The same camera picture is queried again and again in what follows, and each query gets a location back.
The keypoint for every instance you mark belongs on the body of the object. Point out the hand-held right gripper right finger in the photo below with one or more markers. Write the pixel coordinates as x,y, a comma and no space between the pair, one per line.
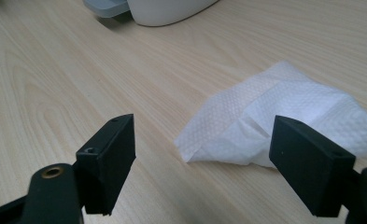
308,168

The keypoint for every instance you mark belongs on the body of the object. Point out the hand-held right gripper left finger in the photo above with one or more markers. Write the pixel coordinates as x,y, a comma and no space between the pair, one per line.
109,161

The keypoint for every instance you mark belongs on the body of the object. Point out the white paper tissue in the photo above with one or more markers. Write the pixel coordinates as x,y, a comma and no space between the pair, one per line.
234,109

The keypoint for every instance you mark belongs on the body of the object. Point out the white grey pedal trash can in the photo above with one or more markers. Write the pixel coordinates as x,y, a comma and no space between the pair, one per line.
165,12

